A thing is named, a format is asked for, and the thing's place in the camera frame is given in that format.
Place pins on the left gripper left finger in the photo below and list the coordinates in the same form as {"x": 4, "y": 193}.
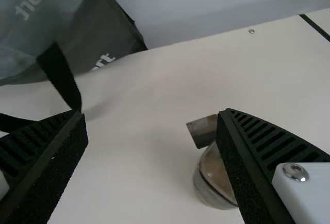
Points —
{"x": 43, "y": 162}

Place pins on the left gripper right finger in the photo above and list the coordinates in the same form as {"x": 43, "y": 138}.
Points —
{"x": 263, "y": 172}

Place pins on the black strip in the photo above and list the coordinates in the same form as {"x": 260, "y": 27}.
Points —
{"x": 317, "y": 27}

